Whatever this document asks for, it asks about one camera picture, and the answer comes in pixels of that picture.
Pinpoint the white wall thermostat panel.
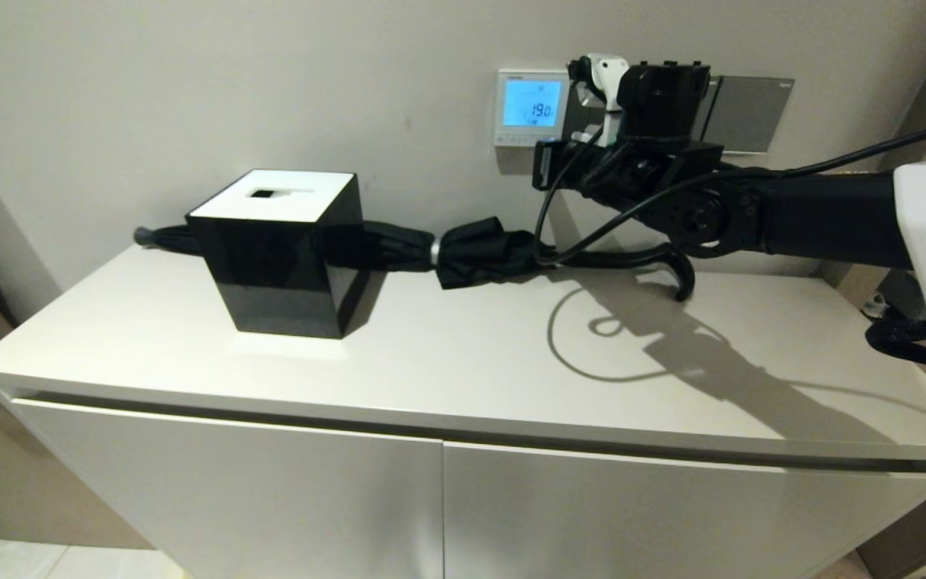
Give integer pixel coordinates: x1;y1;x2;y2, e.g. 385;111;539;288
495;68;572;148

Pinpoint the black folded umbrella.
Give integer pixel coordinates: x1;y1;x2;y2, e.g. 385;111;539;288
132;216;697;303

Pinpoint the white sideboard cabinet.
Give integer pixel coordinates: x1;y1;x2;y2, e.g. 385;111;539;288
0;241;926;579

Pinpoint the black tissue box white top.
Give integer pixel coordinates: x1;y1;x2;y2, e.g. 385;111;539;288
185;169;371;340

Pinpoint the dark bed base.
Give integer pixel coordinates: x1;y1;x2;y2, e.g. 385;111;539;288
879;267;926;322

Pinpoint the white cabinet door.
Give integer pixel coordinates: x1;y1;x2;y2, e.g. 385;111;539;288
9;398;445;579
442;441;926;579

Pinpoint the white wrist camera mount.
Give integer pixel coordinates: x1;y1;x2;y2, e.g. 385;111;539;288
566;52;631;147

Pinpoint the grey triple rocker switch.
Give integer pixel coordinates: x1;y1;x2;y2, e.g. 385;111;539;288
569;74;602;146

